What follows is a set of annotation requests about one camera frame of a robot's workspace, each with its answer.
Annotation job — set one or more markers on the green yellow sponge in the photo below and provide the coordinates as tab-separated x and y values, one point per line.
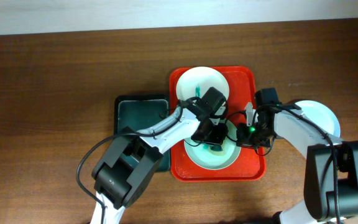
216	148

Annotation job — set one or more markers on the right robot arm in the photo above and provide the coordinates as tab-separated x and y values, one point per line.
330	192

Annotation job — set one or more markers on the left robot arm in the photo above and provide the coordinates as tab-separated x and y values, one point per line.
125	169

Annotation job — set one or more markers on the white plate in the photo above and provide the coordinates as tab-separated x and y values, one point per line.
196	81

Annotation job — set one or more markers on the red plastic tray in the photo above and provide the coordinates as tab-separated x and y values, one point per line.
248	166

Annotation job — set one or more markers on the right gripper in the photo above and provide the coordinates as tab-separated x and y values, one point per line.
244	140

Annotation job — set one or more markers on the black water tray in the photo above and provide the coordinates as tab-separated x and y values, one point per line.
139	111

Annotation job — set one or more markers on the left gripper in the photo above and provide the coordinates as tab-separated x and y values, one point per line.
220	141

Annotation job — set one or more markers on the light blue plate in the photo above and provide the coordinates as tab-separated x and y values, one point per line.
321	115

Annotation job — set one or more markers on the light green plate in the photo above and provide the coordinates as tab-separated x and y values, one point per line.
200	154

